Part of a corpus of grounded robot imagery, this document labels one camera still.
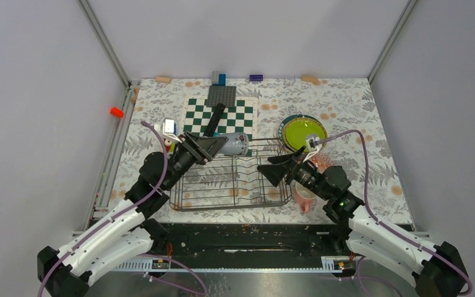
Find colourful toy block stack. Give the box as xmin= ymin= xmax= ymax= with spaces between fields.
xmin=163 ymin=138 xmax=176 ymax=153

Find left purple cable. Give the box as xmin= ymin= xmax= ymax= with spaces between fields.
xmin=36 ymin=120 xmax=210 ymax=297

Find black microphone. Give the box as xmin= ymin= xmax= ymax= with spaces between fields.
xmin=203 ymin=103 xmax=226 ymax=137

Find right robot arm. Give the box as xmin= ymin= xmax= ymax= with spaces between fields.
xmin=257 ymin=149 xmax=470 ymax=296

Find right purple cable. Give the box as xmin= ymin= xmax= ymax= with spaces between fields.
xmin=317 ymin=129 xmax=474 ymax=297

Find green white chessboard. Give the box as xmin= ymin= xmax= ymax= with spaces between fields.
xmin=182 ymin=97 xmax=258 ymax=157

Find left wooden cork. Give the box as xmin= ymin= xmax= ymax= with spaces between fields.
xmin=155 ymin=76 xmax=172 ymax=84

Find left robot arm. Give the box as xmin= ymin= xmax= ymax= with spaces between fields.
xmin=37 ymin=132 xmax=228 ymax=296

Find white plate green red rim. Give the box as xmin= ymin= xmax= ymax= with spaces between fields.
xmin=278 ymin=114 xmax=328 ymax=156

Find grey blue mug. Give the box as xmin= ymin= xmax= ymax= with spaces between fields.
xmin=219 ymin=132 xmax=249 ymax=157

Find wooden cork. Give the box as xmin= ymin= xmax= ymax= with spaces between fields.
xmin=155 ymin=76 xmax=172 ymax=84
xmin=301 ymin=75 xmax=321 ymax=85

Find purple toy brick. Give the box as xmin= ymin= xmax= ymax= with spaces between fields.
xmin=249 ymin=74 xmax=263 ymax=82

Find grey blue toy bricks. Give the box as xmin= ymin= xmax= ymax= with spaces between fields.
xmin=211 ymin=71 xmax=226 ymax=86

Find purple cable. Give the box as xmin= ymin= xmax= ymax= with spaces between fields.
xmin=36 ymin=120 xmax=210 ymax=297
xmin=317 ymin=129 xmax=474 ymax=297

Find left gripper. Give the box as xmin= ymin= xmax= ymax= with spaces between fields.
xmin=164 ymin=131 xmax=228 ymax=190

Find blue white patterned bowl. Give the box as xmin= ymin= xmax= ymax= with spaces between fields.
xmin=310 ymin=152 xmax=334 ymax=173

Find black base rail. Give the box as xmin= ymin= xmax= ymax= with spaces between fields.
xmin=141 ymin=220 xmax=351 ymax=270

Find orange cylinder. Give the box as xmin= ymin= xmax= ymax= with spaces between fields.
xmin=109 ymin=107 xmax=124 ymax=118

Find right wooden cork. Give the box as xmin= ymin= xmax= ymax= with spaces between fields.
xmin=301 ymin=75 xmax=321 ymax=85

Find large pink mug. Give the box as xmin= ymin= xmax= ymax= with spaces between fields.
xmin=293 ymin=183 xmax=317 ymax=213

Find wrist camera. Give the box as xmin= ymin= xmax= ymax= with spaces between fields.
xmin=304 ymin=134 xmax=322 ymax=161
xmin=161 ymin=118 xmax=182 ymax=143

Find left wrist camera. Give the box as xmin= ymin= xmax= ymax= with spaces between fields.
xmin=161 ymin=118 xmax=182 ymax=143

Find lime green plate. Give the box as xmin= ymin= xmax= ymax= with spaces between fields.
xmin=283 ymin=119 xmax=328 ymax=152

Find black wire dish rack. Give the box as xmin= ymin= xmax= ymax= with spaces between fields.
xmin=169 ymin=138 xmax=292 ymax=212

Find grey building baseplate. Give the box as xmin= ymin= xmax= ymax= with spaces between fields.
xmin=205 ymin=85 xmax=237 ymax=108

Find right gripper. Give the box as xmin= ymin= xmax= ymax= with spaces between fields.
xmin=257 ymin=146 xmax=331 ymax=201

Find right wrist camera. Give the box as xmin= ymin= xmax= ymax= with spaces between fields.
xmin=304 ymin=134 xmax=322 ymax=161

